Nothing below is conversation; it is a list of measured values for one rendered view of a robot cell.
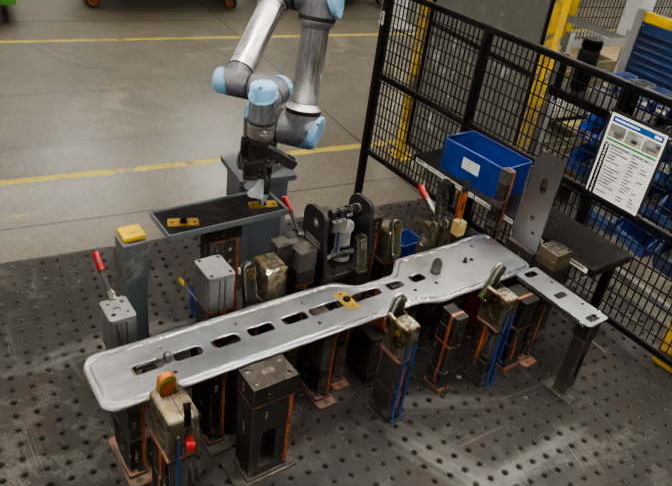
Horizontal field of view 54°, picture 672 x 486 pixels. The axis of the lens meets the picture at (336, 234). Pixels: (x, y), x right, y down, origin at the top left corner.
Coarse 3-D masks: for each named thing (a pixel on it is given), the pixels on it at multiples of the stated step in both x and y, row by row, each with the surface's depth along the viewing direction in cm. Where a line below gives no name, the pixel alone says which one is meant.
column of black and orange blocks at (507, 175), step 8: (504, 168) 229; (504, 176) 229; (512, 176) 229; (504, 184) 230; (512, 184) 231; (496, 192) 234; (504, 192) 231; (496, 200) 235; (504, 200) 235; (496, 208) 236; (504, 208) 236; (488, 216) 240; (496, 216) 237; (488, 224) 241; (496, 224) 239; (488, 232) 241; (496, 232) 241
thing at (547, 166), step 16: (544, 160) 211; (560, 160) 206; (544, 176) 213; (560, 176) 208; (528, 192) 219; (544, 192) 214; (528, 208) 221; (544, 208) 215; (528, 224) 222; (544, 224) 217; (528, 240) 224
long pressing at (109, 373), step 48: (480, 240) 225; (336, 288) 192; (384, 288) 195; (432, 288) 198; (480, 288) 203; (192, 336) 168; (240, 336) 170; (288, 336) 172; (96, 384) 151; (144, 384) 152; (192, 384) 155
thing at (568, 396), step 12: (576, 324) 198; (600, 324) 196; (576, 336) 199; (588, 336) 195; (576, 348) 200; (588, 348) 201; (564, 360) 205; (576, 360) 201; (564, 372) 206; (576, 372) 207; (552, 384) 213; (564, 384) 207; (564, 396) 209; (576, 396) 209
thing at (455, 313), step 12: (444, 312) 193; (456, 312) 191; (444, 324) 194; (456, 324) 189; (444, 336) 195; (456, 336) 192; (444, 348) 197; (432, 360) 203; (444, 360) 198; (432, 372) 203; (444, 372) 201; (432, 384) 205; (444, 384) 204
